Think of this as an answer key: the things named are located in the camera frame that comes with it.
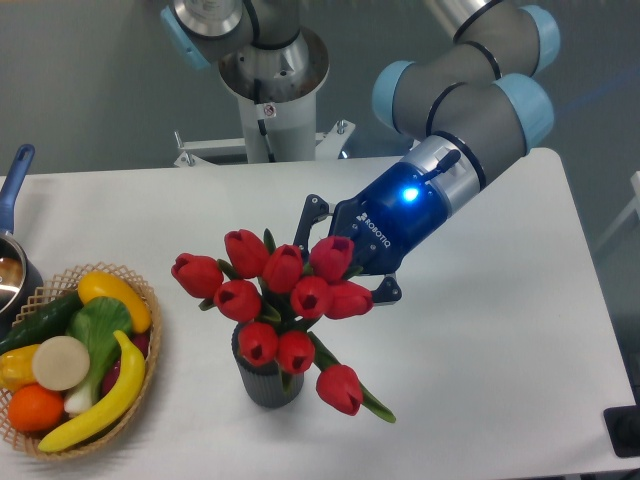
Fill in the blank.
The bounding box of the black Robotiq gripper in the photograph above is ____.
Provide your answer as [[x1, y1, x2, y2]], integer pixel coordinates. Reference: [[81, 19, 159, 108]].
[[294, 162, 449, 304]]

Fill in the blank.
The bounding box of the red tulip bouquet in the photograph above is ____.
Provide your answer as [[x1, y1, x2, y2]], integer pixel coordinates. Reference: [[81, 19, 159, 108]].
[[171, 229, 396, 423]]

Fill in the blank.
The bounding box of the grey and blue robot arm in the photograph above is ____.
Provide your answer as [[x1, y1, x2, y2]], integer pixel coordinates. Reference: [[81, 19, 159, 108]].
[[160, 1, 560, 303]]

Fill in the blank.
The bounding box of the dark grey ribbed vase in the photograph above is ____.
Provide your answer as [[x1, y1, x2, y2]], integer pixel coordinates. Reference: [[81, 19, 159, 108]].
[[231, 324, 304, 409]]

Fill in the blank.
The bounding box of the dark red fruit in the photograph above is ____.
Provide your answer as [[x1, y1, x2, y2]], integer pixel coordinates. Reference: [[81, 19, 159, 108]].
[[101, 333, 150, 397]]

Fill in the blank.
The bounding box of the yellow banana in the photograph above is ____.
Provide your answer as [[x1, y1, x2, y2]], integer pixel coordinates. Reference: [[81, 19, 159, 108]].
[[38, 330, 146, 453]]

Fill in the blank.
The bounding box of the green bok choy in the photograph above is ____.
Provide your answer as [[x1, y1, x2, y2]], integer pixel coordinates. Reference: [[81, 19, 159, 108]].
[[64, 296, 132, 417]]

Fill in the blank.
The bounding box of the green cucumber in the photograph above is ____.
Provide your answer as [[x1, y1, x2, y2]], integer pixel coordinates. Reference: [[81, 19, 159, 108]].
[[1, 291, 83, 354]]

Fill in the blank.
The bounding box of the beige round disc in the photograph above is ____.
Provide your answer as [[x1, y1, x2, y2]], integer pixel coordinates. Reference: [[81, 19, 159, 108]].
[[31, 336, 90, 391]]

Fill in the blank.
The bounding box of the black device at edge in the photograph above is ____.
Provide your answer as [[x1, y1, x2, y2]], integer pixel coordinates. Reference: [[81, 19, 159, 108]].
[[603, 405, 639, 458]]

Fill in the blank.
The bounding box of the yellow bell pepper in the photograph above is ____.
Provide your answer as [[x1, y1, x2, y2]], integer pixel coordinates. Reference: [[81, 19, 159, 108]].
[[1, 344, 40, 392]]

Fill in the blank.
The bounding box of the orange fruit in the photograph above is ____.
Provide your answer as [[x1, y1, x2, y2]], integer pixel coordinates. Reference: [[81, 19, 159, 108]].
[[8, 384, 64, 433]]

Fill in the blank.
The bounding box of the woven wicker basket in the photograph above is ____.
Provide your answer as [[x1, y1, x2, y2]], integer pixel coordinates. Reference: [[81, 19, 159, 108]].
[[1, 262, 162, 461]]

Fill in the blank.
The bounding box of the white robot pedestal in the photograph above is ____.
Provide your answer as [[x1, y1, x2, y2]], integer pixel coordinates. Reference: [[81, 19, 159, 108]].
[[175, 26, 355, 167]]

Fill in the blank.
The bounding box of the white frame at right edge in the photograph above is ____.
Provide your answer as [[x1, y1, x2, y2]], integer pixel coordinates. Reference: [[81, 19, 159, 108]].
[[594, 171, 639, 256]]

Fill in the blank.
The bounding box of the blue handled saucepan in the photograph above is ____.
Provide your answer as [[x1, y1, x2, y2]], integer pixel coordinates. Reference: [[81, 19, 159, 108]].
[[1, 144, 43, 339]]

